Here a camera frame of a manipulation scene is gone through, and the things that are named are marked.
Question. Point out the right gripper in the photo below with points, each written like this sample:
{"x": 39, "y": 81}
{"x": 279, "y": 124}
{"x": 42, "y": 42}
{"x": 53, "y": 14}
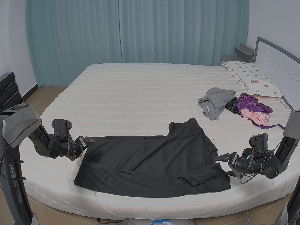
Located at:
{"x": 239, "y": 164}

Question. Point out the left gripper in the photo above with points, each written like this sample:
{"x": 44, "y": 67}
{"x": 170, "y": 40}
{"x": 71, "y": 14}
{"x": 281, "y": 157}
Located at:
{"x": 78, "y": 148}

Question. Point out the black T-shirt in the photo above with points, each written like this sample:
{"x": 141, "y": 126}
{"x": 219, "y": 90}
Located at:
{"x": 152, "y": 153}

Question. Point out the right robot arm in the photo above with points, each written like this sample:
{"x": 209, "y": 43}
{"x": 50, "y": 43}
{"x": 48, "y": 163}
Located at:
{"x": 290, "y": 130}

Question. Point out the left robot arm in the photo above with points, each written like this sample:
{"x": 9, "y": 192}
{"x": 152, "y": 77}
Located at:
{"x": 18, "y": 123}

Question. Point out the pink garment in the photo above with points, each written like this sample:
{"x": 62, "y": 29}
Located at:
{"x": 253, "y": 116}

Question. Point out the black shiny garment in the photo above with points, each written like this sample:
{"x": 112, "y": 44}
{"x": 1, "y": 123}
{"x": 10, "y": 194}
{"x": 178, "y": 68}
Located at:
{"x": 233, "y": 106}

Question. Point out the purple garment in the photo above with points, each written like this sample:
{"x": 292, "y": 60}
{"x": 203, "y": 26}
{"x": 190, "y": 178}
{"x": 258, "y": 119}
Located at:
{"x": 248, "y": 102}

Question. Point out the grey garment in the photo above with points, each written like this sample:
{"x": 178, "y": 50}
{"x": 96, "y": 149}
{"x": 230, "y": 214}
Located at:
{"x": 218, "y": 99}

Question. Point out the bed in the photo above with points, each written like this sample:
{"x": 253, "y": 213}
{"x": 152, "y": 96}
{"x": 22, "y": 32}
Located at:
{"x": 140, "y": 97}

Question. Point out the black chest of drawers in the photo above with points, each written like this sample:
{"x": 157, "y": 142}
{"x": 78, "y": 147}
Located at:
{"x": 8, "y": 90}

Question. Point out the white printed pillow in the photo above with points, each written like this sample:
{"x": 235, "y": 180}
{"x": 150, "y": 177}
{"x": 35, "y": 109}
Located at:
{"x": 255, "y": 78}

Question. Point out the grey bedside table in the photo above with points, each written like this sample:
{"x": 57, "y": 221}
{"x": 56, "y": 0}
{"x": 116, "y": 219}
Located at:
{"x": 243, "y": 51}

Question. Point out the blue-green curtain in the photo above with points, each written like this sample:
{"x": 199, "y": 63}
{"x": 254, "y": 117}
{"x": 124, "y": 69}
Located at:
{"x": 182, "y": 24}
{"x": 75, "y": 31}

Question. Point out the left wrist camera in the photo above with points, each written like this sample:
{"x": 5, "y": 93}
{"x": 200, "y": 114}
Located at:
{"x": 61, "y": 126}

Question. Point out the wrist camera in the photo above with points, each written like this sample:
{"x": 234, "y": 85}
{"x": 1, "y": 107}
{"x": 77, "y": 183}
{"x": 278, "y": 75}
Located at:
{"x": 259, "y": 140}
{"x": 61, "y": 126}

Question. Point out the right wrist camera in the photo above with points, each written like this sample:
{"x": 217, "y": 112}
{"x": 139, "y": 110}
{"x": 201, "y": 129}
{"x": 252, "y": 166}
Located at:
{"x": 259, "y": 140}

